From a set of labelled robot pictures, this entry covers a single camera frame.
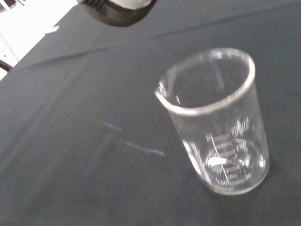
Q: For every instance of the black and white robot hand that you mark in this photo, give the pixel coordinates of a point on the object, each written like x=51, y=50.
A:
x=117, y=14

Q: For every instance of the black table cloth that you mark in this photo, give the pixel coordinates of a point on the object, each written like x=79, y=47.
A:
x=70, y=113

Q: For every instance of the black tripod leg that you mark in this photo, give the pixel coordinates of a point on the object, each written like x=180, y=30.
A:
x=5, y=65

